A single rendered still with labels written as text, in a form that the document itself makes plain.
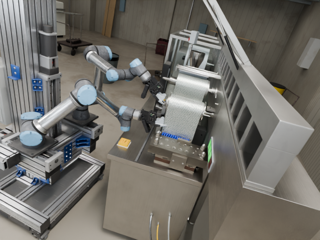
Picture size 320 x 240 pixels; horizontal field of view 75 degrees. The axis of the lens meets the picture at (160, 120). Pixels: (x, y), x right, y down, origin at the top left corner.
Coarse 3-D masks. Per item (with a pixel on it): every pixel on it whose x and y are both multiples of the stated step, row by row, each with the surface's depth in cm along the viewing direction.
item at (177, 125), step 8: (168, 112) 145; (168, 120) 148; (176, 120) 147; (184, 120) 146; (192, 120) 144; (168, 128) 151; (176, 128) 150; (184, 128) 148; (192, 128) 147; (184, 136) 151; (192, 136) 150
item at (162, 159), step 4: (156, 156) 141; (160, 156) 140; (156, 160) 142; (160, 160) 142; (164, 160) 141; (168, 160) 141; (168, 164) 142; (188, 164) 138; (184, 168) 141; (188, 168) 140; (192, 168) 139; (192, 172) 141
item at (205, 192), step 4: (208, 172) 184; (208, 176) 179; (208, 180) 181; (204, 184) 185; (208, 184) 183; (204, 188) 186; (208, 188) 185; (200, 192) 191; (204, 192) 188; (208, 192) 187; (200, 196) 191; (204, 196) 190; (196, 200) 200; (200, 200) 193; (204, 200) 192; (196, 204) 196; (200, 204) 195; (196, 208) 198; (200, 208) 197; (192, 212) 202; (196, 212) 201; (192, 216) 204; (196, 216) 203; (188, 220) 210; (192, 220) 207; (192, 224) 208
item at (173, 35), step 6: (180, 30) 286; (186, 30) 320; (174, 36) 219; (180, 36) 220; (210, 36) 317; (198, 42) 217; (204, 42) 216; (168, 48) 225; (216, 48) 216; (168, 54) 228
